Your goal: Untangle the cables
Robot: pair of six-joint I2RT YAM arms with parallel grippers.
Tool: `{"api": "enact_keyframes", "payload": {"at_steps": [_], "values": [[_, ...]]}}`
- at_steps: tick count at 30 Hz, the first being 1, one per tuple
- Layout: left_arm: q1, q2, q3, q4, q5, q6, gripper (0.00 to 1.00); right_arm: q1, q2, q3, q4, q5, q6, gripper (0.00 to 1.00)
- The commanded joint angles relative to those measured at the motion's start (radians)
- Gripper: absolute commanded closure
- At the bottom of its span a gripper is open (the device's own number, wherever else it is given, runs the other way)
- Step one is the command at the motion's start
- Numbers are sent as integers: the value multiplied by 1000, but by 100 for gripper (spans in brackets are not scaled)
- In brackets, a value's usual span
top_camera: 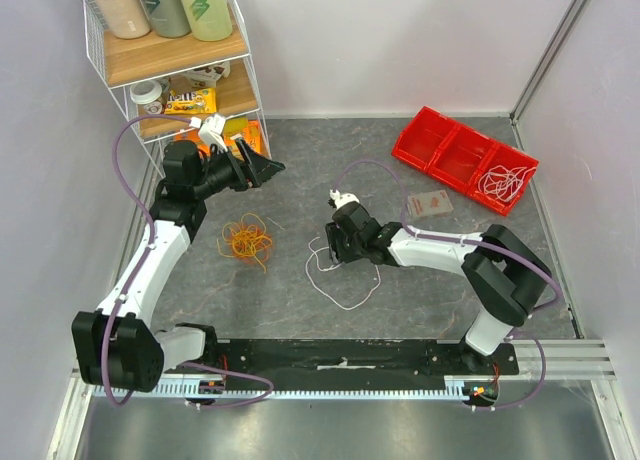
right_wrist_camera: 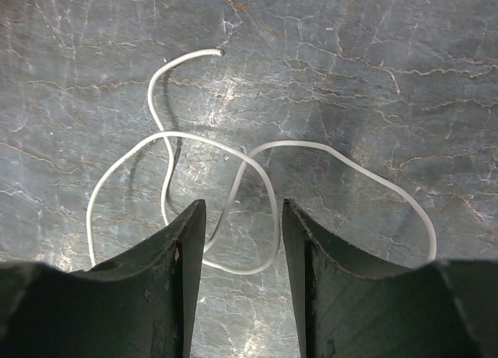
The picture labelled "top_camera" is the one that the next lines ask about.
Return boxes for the white snack package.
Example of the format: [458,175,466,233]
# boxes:
[181,61,231,89]

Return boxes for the orange yellow cable tangle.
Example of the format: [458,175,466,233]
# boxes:
[216,212,275,274]

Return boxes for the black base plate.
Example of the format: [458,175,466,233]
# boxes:
[195,339,519,388]

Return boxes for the right orange snack boxes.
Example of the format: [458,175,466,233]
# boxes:
[225,121,265,158]

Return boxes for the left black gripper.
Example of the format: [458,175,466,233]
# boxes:
[192,137,284,199]

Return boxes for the beige bottle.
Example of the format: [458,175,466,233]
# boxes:
[94,0,151,40]

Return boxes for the red three-compartment bin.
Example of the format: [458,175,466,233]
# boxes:
[391,107,539,216]

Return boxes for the paper coffee cup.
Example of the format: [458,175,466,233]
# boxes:
[130,80,166,114]

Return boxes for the slotted cable duct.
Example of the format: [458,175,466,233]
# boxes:
[92,375,501,402]

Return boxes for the light green bottle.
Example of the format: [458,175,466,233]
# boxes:
[181,0,233,42]

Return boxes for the left orange snack box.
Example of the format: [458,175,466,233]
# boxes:
[173,130,200,143]

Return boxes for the grey-green bottle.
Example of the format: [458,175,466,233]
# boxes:
[140,0,191,38]

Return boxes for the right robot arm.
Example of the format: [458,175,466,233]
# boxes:
[325,200,557,374]

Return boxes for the aluminium corner post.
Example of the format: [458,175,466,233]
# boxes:
[509,0,590,126]

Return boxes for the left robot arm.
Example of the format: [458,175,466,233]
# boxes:
[71,140,285,399]

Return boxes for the yellow candy bag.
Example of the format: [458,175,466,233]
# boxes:
[164,88,217,115]

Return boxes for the grey sponge packet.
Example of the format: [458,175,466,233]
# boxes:
[407,190,454,220]

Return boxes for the white wire wooden shelf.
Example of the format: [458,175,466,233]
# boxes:
[83,0,271,155]

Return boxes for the white cable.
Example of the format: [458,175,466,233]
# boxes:
[478,165,537,205]
[304,237,382,311]

